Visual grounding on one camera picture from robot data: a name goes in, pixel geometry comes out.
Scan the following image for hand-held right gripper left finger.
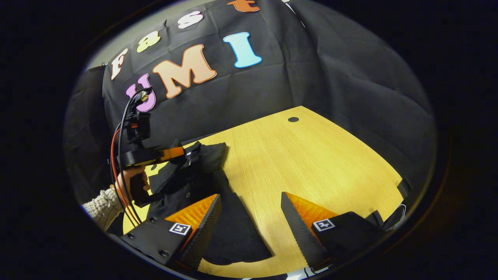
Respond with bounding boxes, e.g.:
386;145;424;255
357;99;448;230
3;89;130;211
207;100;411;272
120;194;222;270

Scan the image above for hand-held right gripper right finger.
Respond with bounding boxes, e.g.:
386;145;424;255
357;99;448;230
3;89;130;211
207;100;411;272
281;191;386;273

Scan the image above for black coat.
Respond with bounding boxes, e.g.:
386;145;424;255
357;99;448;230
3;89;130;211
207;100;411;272
146;142;273;266

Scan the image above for black chair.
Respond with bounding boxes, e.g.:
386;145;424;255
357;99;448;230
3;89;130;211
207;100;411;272
366;178;412;231

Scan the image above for black backdrop cloth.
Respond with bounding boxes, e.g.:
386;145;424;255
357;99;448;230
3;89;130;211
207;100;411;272
64;0;436;203

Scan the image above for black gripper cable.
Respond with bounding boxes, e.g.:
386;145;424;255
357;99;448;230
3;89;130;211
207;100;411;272
117;87;153;226

